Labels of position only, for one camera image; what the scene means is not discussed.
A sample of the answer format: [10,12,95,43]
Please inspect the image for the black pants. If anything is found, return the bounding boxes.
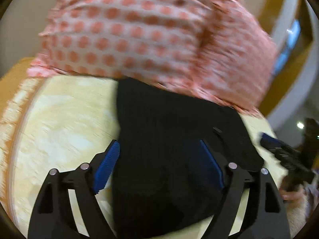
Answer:
[112,78,264,238]

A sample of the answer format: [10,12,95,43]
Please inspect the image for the polka dot pillow upper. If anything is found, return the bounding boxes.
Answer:
[27,0,218,90]

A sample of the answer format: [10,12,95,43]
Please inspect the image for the blue glass window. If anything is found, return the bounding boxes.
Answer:
[273,20,301,77]

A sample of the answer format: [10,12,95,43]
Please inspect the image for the yellow patterned bedsheet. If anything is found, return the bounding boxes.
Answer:
[1,59,283,238]

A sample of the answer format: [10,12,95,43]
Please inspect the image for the polka dot pillow lower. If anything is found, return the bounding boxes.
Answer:
[191,0,277,116]

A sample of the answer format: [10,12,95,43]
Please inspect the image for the polka dot pillow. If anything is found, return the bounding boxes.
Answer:
[191,0,277,116]
[27,0,218,90]

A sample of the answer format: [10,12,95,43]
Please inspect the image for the person's right hand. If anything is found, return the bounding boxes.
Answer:
[279,185,315,237]

